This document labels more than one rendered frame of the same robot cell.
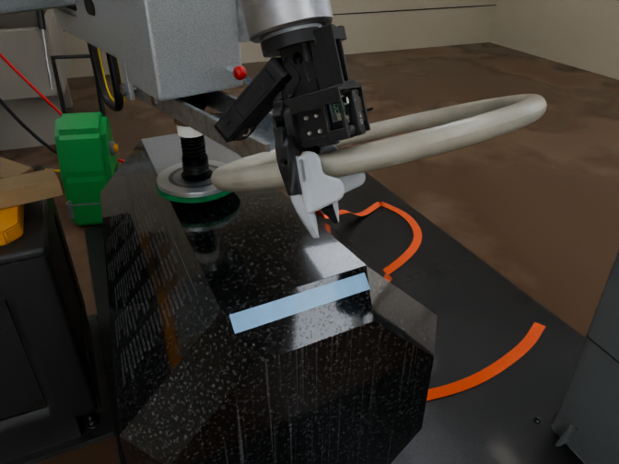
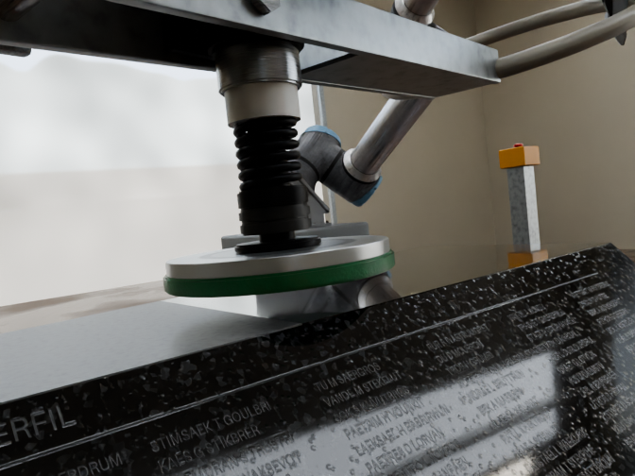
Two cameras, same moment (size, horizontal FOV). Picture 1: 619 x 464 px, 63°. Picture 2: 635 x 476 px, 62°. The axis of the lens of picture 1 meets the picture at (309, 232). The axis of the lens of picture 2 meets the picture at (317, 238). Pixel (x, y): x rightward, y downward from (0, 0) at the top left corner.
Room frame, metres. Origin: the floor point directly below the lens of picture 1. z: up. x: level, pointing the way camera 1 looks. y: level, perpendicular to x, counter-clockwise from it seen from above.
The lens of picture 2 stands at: (1.32, 0.81, 0.91)
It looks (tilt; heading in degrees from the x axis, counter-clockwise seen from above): 3 degrees down; 258
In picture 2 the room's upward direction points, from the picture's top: 6 degrees counter-clockwise
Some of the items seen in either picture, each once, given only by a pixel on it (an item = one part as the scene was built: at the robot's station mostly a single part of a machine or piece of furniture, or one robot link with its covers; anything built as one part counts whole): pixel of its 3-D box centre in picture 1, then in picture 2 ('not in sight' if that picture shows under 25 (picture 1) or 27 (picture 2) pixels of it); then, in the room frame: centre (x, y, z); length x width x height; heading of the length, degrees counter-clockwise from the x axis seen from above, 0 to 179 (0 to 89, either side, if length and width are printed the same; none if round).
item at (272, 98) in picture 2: (191, 126); (262, 104); (1.25, 0.30, 1.01); 0.07 x 0.07 x 0.04
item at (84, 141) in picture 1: (85, 143); not in sight; (2.62, 1.23, 0.43); 0.35 x 0.35 x 0.87; 10
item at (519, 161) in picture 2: not in sight; (528, 272); (-0.03, -1.21, 0.54); 0.20 x 0.20 x 1.09; 25
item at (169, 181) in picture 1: (197, 177); (279, 254); (1.25, 0.30, 0.87); 0.21 x 0.21 x 0.01
